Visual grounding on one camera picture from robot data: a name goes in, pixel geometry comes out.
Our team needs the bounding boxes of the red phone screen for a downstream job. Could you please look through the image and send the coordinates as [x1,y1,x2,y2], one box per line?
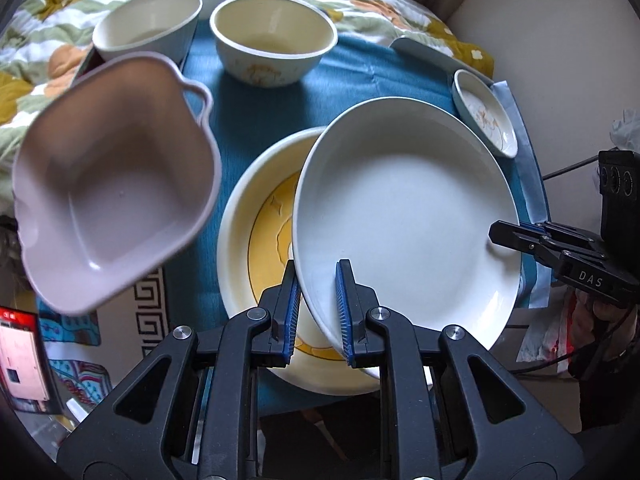
[0,306,53,403]

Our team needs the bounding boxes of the long grey tray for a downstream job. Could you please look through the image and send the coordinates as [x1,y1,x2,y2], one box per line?
[390,37,496,86]

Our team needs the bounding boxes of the white crumpled bag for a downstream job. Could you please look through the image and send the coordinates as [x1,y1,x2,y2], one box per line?
[609,109,640,152]

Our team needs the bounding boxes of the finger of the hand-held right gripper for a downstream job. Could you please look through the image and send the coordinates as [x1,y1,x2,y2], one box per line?
[531,220,608,257]
[488,220,567,272]

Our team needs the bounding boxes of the plain cream bowl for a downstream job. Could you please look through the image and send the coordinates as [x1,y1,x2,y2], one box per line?
[92,0,203,63]

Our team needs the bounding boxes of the black cable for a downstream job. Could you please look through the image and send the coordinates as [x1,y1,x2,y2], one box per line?
[542,155,601,182]

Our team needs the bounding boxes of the cream bowl with flower print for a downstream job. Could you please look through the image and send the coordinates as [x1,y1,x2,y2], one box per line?
[209,0,338,89]

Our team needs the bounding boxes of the blue tablecloth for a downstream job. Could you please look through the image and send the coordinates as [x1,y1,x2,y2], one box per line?
[132,17,553,418]

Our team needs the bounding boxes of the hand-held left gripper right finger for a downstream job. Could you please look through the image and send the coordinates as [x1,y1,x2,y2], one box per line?
[334,259,586,480]

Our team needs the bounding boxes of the floral blanket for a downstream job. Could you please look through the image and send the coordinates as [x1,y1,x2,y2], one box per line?
[0,0,496,211]

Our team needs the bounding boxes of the clear plastic bag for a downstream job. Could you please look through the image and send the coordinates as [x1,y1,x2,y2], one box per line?
[517,290,571,376]

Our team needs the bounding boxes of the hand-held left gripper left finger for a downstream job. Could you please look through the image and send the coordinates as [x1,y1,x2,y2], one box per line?
[56,260,303,480]

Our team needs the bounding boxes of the pink square bowl with handles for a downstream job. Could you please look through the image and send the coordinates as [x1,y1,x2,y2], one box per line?
[11,52,223,317]

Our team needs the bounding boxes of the small flower print saucer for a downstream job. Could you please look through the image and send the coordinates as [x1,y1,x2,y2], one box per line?
[451,69,519,159]

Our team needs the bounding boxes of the white plate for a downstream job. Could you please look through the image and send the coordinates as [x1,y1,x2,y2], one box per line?
[291,96,523,381]

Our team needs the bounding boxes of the yellow patterned plate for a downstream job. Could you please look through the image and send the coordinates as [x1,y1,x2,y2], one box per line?
[216,126,386,396]

